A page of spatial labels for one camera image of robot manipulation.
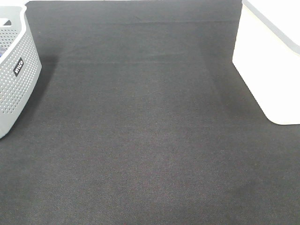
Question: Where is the black fabric table mat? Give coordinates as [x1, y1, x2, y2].
[0, 0, 300, 225]

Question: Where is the white plastic storage bin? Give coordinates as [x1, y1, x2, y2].
[232, 0, 300, 125]

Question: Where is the grey perforated laundry basket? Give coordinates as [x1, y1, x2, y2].
[0, 2, 42, 137]

